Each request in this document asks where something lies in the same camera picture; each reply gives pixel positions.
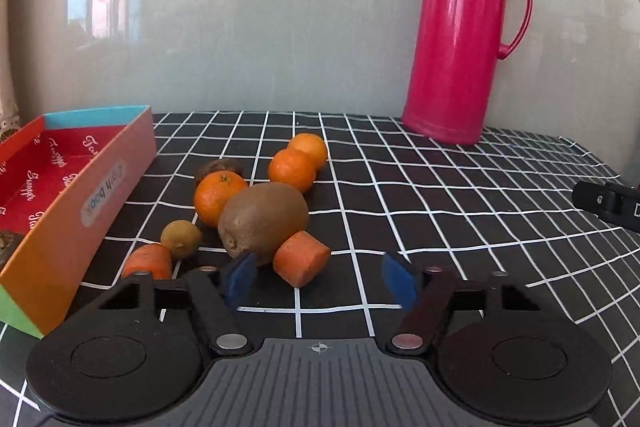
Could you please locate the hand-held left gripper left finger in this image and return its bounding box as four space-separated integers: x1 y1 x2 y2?
99 252 258 356

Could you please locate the pink thermos jug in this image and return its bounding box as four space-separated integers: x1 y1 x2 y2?
401 0 532 146

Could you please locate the orange tangerine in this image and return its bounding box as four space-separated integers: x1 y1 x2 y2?
194 172 249 229
287 133 328 170
268 149 317 194

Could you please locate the dark brown kiwi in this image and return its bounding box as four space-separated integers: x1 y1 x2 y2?
194 159 244 185

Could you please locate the small greenish kiwi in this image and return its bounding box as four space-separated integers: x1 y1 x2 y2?
160 220 203 260

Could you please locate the large brown kiwi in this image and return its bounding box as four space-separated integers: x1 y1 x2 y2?
217 182 310 259

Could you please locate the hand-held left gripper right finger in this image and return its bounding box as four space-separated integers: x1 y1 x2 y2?
382 252 544 357

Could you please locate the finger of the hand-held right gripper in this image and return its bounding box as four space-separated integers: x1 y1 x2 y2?
572 175 640 233

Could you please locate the colourful cardboard box red inside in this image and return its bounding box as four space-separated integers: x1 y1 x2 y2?
0 105 157 340

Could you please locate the orange carrot piece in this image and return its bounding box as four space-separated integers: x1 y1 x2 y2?
272 231 332 289
121 243 173 280

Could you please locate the black white-grid tablecloth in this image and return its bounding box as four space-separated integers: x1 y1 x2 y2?
0 109 640 427

